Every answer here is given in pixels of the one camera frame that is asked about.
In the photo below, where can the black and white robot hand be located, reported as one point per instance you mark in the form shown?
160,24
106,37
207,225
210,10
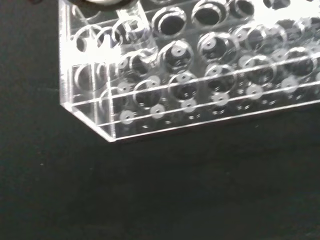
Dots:
75,2

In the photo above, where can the clear acrylic test tube rack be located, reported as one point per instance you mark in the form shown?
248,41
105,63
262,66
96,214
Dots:
225,75

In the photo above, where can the black bench cloth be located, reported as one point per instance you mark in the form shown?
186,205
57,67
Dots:
150,187

